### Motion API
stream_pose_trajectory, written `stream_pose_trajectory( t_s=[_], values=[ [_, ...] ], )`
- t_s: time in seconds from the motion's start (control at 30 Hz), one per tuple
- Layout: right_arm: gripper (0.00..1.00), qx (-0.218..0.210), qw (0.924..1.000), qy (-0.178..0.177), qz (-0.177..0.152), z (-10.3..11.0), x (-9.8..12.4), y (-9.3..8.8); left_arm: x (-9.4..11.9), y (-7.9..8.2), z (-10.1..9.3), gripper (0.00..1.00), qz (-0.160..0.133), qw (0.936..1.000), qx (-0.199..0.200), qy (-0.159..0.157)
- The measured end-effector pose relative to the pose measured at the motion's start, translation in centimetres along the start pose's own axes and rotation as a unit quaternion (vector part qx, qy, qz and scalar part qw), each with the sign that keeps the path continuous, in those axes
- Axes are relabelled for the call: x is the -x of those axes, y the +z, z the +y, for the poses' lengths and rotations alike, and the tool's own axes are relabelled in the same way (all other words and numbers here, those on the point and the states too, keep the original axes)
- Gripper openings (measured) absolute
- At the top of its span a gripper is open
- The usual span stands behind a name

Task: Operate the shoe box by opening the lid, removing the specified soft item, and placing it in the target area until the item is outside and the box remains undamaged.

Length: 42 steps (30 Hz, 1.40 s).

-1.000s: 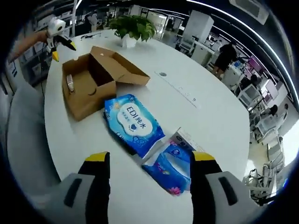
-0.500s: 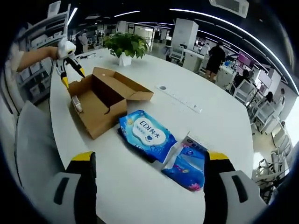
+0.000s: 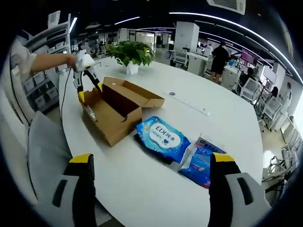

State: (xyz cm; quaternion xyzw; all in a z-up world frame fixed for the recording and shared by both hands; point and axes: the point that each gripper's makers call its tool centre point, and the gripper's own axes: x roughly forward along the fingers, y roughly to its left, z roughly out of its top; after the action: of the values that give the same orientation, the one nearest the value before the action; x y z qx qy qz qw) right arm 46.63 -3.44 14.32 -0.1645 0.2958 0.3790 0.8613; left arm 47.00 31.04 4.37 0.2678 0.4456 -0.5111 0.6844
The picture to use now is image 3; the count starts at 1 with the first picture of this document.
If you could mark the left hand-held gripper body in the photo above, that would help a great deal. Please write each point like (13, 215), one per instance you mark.
(84, 61)

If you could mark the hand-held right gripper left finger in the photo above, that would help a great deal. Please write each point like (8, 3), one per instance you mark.
(80, 184)

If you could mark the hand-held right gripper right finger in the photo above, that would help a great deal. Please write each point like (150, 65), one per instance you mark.
(225, 189)

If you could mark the small blue purple tissue pack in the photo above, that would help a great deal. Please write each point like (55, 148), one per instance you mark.
(196, 168)

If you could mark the white blue tissue packet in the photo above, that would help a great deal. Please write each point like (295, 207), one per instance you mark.
(208, 146)

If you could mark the brown cardboard shoe box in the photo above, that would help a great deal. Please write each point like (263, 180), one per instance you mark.
(113, 125)

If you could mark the black green soft pouch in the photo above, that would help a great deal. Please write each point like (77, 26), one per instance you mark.
(166, 161)

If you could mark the large blue wet wipes pack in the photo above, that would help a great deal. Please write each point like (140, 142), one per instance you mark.
(163, 139)

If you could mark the person's left hand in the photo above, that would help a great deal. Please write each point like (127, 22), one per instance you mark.
(72, 62)

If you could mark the clear plastic packet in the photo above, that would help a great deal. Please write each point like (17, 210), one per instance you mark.
(91, 113)

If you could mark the shelf tube light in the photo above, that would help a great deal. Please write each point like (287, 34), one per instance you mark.
(73, 24)

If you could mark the grey metal shelf rack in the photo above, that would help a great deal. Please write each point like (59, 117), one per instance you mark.
(42, 47)

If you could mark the green potted plant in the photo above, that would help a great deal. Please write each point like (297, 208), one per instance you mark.
(132, 53)

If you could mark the white ribbed plastic bin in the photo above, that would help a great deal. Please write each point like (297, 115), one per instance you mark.
(54, 20)

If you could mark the long ceiling light strip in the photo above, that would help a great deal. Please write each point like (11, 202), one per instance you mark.
(236, 26)
(127, 20)

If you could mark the person's white shirt sleeve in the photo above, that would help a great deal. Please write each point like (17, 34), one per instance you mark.
(21, 58)

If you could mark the white office chair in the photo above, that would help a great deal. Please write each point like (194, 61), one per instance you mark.
(271, 107)
(251, 89)
(181, 57)

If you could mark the white table socket strip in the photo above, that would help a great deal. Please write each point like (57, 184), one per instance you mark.
(189, 102)

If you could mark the white office cabinet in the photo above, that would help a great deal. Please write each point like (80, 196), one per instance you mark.
(196, 64)

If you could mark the ceiling air conditioner vent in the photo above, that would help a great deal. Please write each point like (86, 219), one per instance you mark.
(227, 6)

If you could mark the purple wall screen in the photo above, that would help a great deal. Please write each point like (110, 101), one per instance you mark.
(247, 56)

